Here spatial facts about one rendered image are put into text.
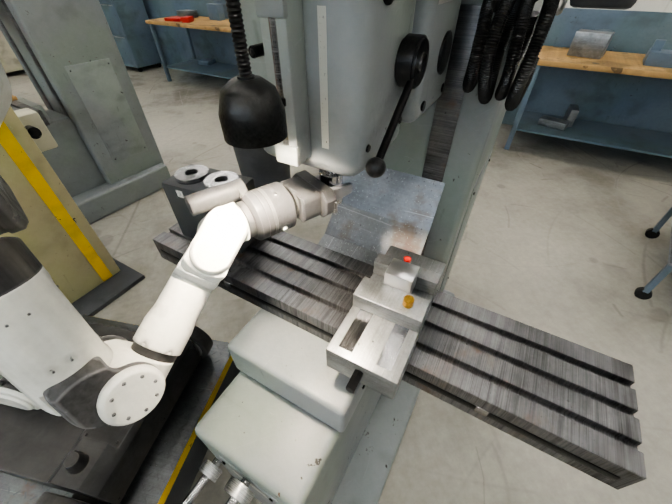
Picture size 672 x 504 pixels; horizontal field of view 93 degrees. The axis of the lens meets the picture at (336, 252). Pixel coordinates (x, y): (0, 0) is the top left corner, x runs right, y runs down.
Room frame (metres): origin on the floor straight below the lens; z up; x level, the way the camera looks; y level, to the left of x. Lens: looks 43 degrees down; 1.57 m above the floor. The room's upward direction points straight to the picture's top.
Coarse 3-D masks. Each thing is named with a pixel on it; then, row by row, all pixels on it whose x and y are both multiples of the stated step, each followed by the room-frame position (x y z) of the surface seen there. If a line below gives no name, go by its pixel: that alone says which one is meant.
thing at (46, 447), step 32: (192, 352) 0.59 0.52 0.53; (0, 416) 0.37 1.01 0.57; (32, 416) 0.36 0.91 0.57; (160, 416) 0.39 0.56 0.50; (0, 448) 0.28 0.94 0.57; (32, 448) 0.28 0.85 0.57; (64, 448) 0.28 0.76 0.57; (96, 448) 0.27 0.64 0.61; (128, 448) 0.28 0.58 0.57; (32, 480) 0.22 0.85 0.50; (64, 480) 0.20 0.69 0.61; (96, 480) 0.20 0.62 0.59; (128, 480) 0.22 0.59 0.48
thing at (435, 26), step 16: (416, 0) 0.60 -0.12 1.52; (432, 0) 0.59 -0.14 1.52; (448, 0) 0.65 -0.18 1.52; (416, 16) 0.60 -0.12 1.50; (432, 16) 0.59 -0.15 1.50; (448, 16) 0.67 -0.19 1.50; (416, 32) 0.59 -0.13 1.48; (432, 32) 0.60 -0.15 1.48; (448, 32) 0.67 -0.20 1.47; (432, 48) 0.61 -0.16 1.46; (448, 48) 0.69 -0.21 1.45; (432, 64) 0.63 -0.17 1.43; (432, 80) 0.64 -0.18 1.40; (416, 96) 0.59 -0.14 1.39; (432, 96) 0.66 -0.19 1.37; (416, 112) 0.59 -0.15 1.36
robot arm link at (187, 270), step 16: (224, 208) 0.40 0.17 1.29; (208, 224) 0.37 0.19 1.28; (224, 224) 0.38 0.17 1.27; (240, 224) 0.39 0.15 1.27; (192, 240) 0.36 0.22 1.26; (208, 240) 0.36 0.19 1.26; (224, 240) 0.36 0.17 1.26; (240, 240) 0.37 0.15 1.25; (192, 256) 0.33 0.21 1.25; (208, 256) 0.34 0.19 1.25; (224, 256) 0.35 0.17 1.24; (176, 272) 0.33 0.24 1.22; (192, 272) 0.32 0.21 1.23; (208, 272) 0.32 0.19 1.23; (224, 272) 0.33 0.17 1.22; (208, 288) 0.32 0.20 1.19
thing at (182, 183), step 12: (180, 168) 0.81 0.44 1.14; (192, 168) 0.81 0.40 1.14; (204, 168) 0.81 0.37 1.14; (168, 180) 0.77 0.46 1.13; (180, 180) 0.75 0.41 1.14; (192, 180) 0.75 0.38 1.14; (204, 180) 0.75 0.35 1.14; (216, 180) 0.76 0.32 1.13; (228, 180) 0.75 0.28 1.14; (252, 180) 0.78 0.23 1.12; (168, 192) 0.75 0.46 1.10; (180, 192) 0.73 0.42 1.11; (192, 192) 0.72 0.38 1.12; (180, 204) 0.74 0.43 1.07; (180, 216) 0.75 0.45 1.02; (192, 216) 0.73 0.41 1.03; (204, 216) 0.71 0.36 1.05; (192, 228) 0.74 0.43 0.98; (252, 240) 0.73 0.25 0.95; (240, 252) 0.68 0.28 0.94
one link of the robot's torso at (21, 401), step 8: (0, 376) 0.43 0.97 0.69; (0, 392) 0.37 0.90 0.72; (8, 392) 0.36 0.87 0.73; (16, 392) 0.37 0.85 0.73; (0, 400) 0.37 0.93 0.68; (8, 400) 0.36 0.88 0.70; (16, 400) 0.35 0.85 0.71; (24, 400) 0.36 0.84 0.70; (24, 408) 0.35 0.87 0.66; (32, 408) 0.35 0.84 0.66; (40, 408) 0.36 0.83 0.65
